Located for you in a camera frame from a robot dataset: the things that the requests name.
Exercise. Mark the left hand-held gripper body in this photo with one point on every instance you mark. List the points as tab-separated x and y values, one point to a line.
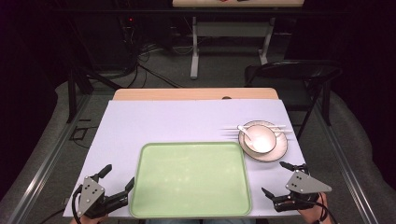
93	199

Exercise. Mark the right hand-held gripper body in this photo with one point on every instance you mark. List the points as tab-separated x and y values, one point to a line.
303	189

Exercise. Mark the person's left hand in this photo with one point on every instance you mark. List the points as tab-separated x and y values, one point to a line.
88	220

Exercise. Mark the person's right hand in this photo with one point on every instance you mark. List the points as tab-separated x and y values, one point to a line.
314	213

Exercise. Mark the white plate with dark rim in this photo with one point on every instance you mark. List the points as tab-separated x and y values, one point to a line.
277	152

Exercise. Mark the white chopstick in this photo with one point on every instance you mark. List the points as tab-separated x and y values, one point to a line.
285	132
278	127

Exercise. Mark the white bowl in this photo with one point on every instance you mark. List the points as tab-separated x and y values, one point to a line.
263	141

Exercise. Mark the white ceramic spoon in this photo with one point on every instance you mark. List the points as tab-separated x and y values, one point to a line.
247	133

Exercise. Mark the green plastic tray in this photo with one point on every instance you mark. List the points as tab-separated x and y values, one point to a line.
190	180

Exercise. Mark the pale lavender table sheet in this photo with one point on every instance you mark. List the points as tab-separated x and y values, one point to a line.
174	121

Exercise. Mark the black metal stand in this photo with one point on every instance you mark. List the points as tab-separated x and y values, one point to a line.
77	84

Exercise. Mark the black folding chair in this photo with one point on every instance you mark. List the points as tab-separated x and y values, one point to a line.
295	70

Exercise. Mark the wooden table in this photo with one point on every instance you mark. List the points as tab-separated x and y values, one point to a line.
193	94

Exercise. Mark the table with white legs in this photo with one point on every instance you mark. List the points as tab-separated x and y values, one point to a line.
230	29

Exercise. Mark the power strip with red light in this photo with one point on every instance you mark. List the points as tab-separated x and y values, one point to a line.
130	20

